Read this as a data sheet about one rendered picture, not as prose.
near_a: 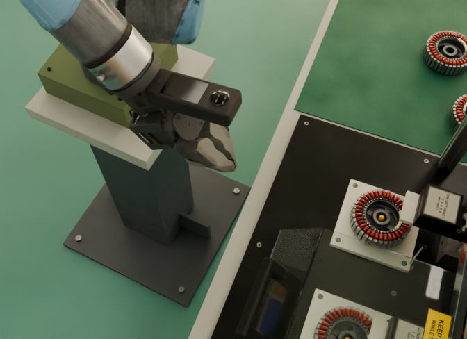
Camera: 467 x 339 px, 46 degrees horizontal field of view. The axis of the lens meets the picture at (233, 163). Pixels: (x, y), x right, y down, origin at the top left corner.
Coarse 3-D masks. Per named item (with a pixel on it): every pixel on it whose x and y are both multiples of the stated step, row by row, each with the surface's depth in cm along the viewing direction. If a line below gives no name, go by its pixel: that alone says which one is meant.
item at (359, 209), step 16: (368, 192) 105; (384, 192) 104; (352, 208) 103; (368, 208) 105; (384, 208) 105; (400, 208) 103; (352, 224) 103; (368, 224) 101; (384, 224) 102; (400, 224) 101; (368, 240) 100; (384, 240) 99; (400, 240) 100
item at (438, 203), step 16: (432, 192) 93; (448, 192) 93; (416, 208) 95; (432, 208) 91; (448, 208) 91; (464, 208) 94; (416, 224) 93; (432, 224) 92; (448, 224) 90; (464, 224) 92
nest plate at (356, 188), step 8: (352, 184) 109; (360, 184) 109; (352, 192) 108; (360, 192) 108; (344, 200) 107; (352, 200) 107; (344, 208) 106; (376, 208) 106; (344, 216) 106; (368, 216) 106; (392, 216) 106; (336, 224) 105; (344, 224) 105; (392, 224) 105; (344, 232) 104; (352, 232) 104; (416, 232) 104; (408, 240) 103; (392, 248) 102; (400, 248) 102; (408, 248) 102; (408, 256) 102
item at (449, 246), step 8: (448, 240) 99; (456, 240) 99; (440, 248) 102; (448, 248) 98; (456, 248) 98; (440, 256) 100; (448, 256) 98; (456, 256) 97; (440, 264) 101; (448, 264) 100; (456, 264) 99
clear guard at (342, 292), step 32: (288, 256) 75; (320, 256) 72; (352, 256) 72; (384, 256) 72; (288, 288) 71; (320, 288) 70; (352, 288) 70; (384, 288) 70; (416, 288) 70; (448, 288) 70; (256, 320) 72; (288, 320) 68; (320, 320) 68; (352, 320) 68; (384, 320) 68; (416, 320) 68
